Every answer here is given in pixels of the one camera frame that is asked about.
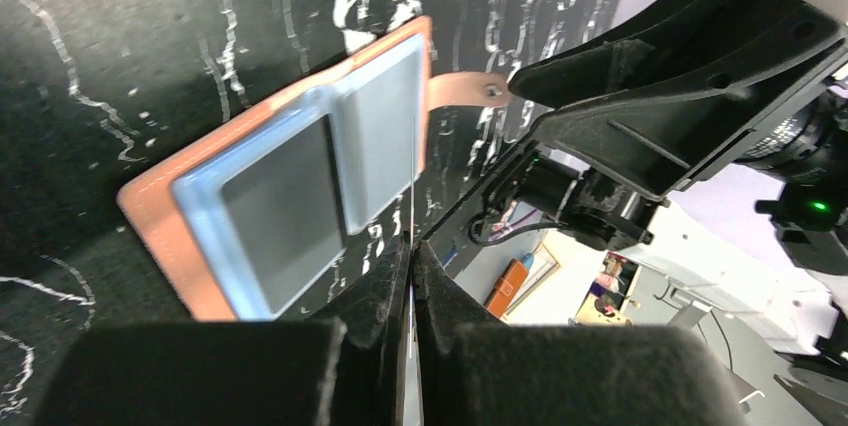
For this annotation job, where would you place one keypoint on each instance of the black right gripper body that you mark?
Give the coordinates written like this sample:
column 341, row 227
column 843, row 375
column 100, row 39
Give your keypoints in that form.
column 806, row 148

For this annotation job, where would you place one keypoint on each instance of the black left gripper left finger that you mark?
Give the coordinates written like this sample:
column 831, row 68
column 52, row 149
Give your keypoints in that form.
column 363, row 376

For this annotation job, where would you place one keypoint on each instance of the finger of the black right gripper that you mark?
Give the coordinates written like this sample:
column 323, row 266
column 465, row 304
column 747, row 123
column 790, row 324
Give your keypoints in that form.
column 737, row 81
column 640, row 51

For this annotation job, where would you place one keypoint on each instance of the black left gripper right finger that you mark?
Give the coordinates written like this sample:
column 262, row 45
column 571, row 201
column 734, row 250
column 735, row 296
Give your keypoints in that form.
column 458, row 366

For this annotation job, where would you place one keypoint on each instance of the black credit card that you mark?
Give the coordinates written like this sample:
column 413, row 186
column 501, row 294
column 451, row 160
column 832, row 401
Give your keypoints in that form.
column 377, row 132
column 285, row 210

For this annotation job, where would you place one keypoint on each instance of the brown leather card holder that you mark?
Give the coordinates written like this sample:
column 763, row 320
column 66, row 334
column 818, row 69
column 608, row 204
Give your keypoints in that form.
column 176, row 206

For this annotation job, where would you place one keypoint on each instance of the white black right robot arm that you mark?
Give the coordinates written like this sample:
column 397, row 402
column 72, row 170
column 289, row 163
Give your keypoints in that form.
column 809, row 220

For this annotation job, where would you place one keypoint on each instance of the orange leather wallet background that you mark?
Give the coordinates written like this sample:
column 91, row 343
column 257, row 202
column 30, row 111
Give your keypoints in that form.
column 506, row 287

